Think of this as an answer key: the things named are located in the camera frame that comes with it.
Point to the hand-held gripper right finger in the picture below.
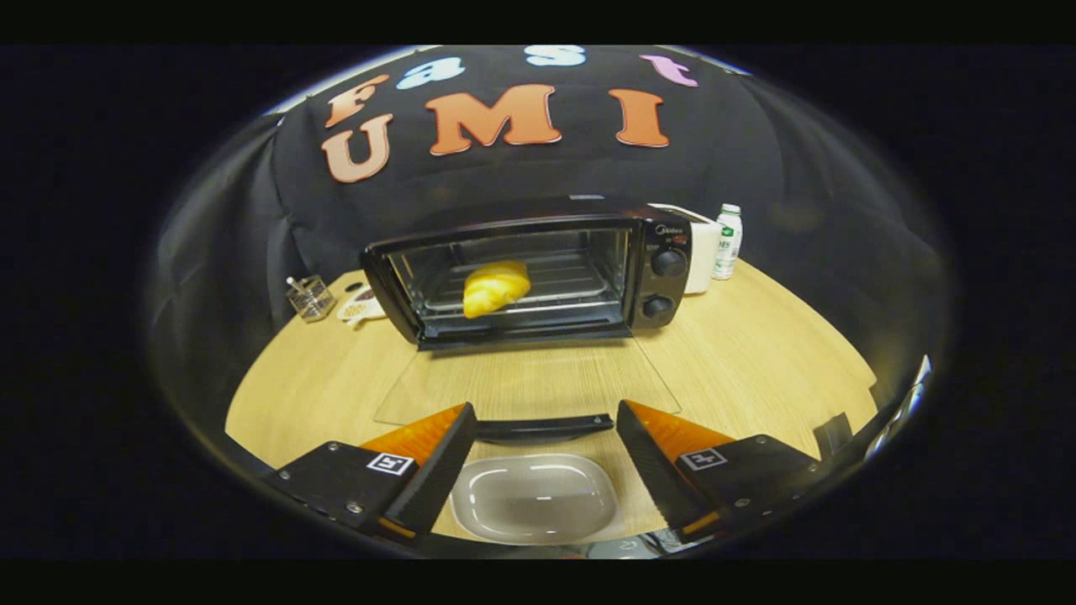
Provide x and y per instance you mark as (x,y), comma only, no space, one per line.
(656,470)

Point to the white plate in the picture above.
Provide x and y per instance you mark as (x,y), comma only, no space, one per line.
(538,504)

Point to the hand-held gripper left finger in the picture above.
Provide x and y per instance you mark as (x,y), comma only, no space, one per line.
(437,475)

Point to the yellow croissant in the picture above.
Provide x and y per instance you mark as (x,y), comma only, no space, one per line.
(496,290)

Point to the black toaster oven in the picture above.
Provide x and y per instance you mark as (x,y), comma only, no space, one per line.
(664,286)

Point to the white pop-up toaster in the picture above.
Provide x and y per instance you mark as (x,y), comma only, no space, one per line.
(702,260)

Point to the white bottle with green label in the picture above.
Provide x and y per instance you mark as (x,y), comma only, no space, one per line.
(728,244)

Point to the small white snack dish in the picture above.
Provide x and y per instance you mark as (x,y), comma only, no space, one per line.
(361,307)

